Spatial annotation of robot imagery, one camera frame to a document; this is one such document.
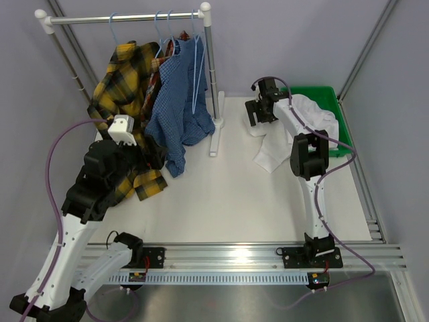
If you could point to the yellow black plaid shirt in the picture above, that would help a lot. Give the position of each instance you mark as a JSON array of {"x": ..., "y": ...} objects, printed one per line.
[{"x": 118, "y": 94}]

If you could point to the aluminium mounting rail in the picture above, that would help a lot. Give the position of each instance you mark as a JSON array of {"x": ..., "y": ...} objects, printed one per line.
[{"x": 262, "y": 257}]

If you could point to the red plaid shirt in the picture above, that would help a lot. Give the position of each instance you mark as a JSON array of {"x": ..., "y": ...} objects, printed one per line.
[{"x": 151, "y": 81}]

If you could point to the hanger of red shirt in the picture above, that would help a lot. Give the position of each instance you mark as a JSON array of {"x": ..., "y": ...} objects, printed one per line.
[{"x": 161, "y": 40}]

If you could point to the light blue hanger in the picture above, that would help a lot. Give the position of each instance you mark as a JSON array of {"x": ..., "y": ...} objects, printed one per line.
[{"x": 197, "y": 70}]

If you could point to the slotted cable duct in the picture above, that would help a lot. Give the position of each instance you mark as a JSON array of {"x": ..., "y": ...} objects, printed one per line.
[{"x": 207, "y": 278}]

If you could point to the hanger of blue shirt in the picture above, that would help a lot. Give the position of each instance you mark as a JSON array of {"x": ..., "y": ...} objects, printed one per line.
[{"x": 171, "y": 27}]

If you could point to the clothes rack metal white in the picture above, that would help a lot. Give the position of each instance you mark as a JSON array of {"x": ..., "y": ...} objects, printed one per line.
[{"x": 213, "y": 97}]

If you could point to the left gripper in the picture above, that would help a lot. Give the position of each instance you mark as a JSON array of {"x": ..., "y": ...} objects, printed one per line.
[{"x": 155, "y": 158}]

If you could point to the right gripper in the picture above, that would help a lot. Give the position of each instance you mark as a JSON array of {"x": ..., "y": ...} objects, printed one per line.
[{"x": 252, "y": 106}]

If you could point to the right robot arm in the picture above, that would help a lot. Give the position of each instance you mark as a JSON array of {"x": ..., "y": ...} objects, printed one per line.
[{"x": 309, "y": 162}]

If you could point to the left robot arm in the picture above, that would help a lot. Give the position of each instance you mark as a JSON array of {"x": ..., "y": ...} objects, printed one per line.
[{"x": 59, "y": 293}]

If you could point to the white shirt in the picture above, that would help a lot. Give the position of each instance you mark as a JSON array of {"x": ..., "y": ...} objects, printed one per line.
[{"x": 278, "y": 136}]

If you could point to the blue checked shirt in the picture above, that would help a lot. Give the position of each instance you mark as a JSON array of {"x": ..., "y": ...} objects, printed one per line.
[{"x": 172, "y": 123}]

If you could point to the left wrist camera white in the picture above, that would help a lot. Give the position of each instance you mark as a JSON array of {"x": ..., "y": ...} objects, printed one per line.
[{"x": 121, "y": 129}]

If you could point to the hanger of yellow shirt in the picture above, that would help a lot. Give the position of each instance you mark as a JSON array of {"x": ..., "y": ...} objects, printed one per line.
[{"x": 110, "y": 22}]

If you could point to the green plastic bin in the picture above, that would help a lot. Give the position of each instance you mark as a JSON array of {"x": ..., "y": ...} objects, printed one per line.
[{"x": 318, "y": 107}]

